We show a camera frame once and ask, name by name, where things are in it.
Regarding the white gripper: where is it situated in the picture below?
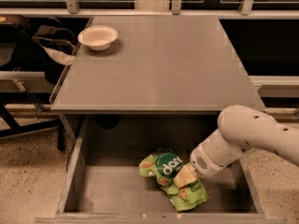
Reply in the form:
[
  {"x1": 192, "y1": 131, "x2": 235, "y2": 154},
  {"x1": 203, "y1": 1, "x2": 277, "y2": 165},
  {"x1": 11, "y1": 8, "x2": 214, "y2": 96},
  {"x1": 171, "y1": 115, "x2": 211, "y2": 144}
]
[{"x1": 174, "y1": 145, "x2": 223, "y2": 189}]

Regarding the green rice chip bag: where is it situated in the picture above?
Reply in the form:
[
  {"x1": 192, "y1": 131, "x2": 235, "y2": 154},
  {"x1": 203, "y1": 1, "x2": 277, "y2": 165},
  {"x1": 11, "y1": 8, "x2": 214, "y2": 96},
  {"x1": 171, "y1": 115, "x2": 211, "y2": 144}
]
[{"x1": 139, "y1": 148, "x2": 209, "y2": 212}]

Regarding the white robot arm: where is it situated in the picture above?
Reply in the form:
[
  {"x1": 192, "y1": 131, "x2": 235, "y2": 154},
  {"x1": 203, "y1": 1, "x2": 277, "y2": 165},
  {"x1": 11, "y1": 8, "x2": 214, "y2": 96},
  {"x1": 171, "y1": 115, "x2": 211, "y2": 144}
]
[{"x1": 174, "y1": 105, "x2": 299, "y2": 188}]

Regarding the open grey top drawer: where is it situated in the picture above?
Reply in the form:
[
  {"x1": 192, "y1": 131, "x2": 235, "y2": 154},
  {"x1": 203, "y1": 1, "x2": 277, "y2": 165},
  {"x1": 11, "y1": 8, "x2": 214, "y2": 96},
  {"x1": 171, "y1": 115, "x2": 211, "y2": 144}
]
[{"x1": 34, "y1": 115, "x2": 286, "y2": 224}]

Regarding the grey counter cabinet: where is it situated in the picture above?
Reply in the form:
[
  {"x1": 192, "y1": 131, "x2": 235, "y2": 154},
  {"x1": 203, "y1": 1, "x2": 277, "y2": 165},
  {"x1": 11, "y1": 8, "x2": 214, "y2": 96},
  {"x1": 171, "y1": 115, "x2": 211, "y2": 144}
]
[{"x1": 51, "y1": 16, "x2": 264, "y2": 115}]

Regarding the dark bag on chair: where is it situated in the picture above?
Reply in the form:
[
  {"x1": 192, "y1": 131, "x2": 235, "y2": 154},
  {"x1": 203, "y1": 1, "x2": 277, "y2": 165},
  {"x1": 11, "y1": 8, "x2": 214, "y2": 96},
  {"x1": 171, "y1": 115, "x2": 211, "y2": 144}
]
[{"x1": 0, "y1": 15, "x2": 76, "y2": 84}]

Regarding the white paper bowl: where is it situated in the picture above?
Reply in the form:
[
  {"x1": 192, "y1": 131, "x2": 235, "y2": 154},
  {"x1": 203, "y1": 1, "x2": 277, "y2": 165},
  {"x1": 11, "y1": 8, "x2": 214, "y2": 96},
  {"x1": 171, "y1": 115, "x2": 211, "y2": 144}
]
[{"x1": 78, "y1": 25, "x2": 118, "y2": 51}]

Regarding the metal window railing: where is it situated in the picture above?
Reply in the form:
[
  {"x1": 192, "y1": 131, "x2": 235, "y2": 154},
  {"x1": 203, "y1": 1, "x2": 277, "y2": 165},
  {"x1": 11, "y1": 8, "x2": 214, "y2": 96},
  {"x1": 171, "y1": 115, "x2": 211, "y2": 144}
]
[{"x1": 0, "y1": 0, "x2": 299, "y2": 20}]

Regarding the black chair frame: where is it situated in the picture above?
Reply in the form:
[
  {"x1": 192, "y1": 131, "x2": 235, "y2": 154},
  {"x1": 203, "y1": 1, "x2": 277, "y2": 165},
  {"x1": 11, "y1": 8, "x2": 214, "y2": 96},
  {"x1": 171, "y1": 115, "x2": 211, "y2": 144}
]
[{"x1": 0, "y1": 66, "x2": 67, "y2": 151}]

